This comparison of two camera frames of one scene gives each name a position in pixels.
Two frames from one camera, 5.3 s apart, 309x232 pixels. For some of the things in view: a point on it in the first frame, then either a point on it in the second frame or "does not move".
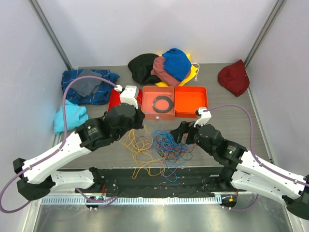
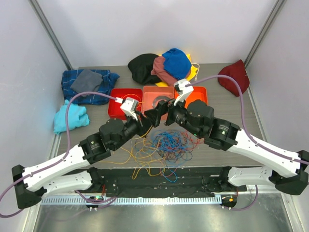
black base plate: (160, 181) does not move
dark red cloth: (233, 78) does not move
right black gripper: (184, 128) -> (154, 115)
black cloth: (141, 67) does not move
